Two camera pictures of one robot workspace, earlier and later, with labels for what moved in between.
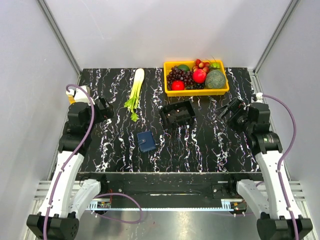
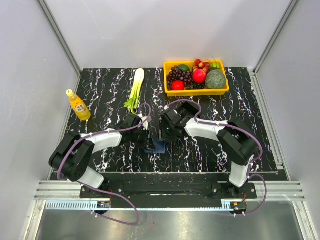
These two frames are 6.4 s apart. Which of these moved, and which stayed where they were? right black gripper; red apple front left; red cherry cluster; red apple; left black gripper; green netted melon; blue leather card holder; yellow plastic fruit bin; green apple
Moved: blue leather card holder; right black gripper; left black gripper
Stayed: green apple; red apple front left; green netted melon; red apple; red cherry cluster; yellow plastic fruit bin
